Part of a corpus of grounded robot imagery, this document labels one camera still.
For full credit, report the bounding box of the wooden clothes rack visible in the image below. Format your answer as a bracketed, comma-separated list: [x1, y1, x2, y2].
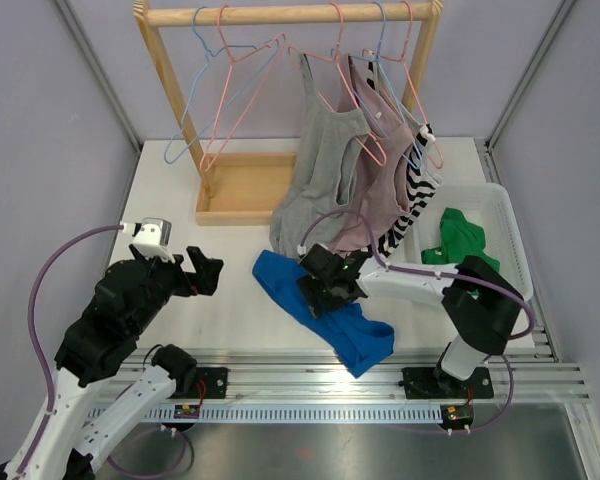
[132, 0, 444, 227]

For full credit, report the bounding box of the green tank top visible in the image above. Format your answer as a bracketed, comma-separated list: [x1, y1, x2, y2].
[421, 208, 500, 272]

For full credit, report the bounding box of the pink wire hanger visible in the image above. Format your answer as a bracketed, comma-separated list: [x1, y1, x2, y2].
[201, 5, 286, 173]

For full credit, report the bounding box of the mauve tank top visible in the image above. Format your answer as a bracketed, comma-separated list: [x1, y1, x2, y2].
[338, 56, 413, 257]

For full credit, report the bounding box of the light blue wire hanger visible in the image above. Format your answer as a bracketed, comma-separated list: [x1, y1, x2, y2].
[163, 6, 268, 165]

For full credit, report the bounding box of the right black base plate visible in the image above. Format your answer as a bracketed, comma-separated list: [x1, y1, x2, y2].
[399, 367, 494, 400]

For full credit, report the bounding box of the aluminium mounting rail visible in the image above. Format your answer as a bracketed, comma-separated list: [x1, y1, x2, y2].
[187, 343, 590, 404]

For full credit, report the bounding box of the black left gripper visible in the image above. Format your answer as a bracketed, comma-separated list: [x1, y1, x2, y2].
[129, 242, 223, 335]

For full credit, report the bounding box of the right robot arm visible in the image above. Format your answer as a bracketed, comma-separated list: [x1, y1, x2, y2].
[297, 245, 524, 400]

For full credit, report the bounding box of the black white striped top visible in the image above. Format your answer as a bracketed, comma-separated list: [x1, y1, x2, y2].
[367, 83, 444, 258]

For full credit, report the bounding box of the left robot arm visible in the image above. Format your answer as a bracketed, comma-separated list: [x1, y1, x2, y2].
[0, 246, 224, 479]

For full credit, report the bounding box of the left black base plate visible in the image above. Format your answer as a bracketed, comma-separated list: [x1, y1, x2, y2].
[172, 367, 229, 400]

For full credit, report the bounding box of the blue tank top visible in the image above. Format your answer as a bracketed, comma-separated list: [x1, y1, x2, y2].
[252, 250, 395, 378]

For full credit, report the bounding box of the white slotted cable duct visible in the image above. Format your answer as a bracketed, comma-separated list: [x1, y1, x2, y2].
[87, 404, 444, 425]

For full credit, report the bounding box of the white plastic basket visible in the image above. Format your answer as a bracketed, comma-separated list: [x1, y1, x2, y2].
[394, 183, 534, 301]

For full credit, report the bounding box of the blue hanger under mauve top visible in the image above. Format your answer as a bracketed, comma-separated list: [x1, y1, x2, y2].
[349, 1, 425, 174]

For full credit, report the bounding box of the grey tank top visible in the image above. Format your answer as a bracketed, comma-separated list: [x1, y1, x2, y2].
[269, 54, 370, 259]

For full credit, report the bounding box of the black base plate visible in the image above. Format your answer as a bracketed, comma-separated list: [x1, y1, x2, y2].
[172, 367, 229, 400]
[399, 367, 494, 400]

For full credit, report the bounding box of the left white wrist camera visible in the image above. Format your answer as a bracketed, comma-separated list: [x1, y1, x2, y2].
[119, 217, 175, 263]

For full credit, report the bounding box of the pink hanger under striped top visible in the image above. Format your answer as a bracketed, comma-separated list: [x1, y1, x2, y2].
[362, 0, 445, 171]

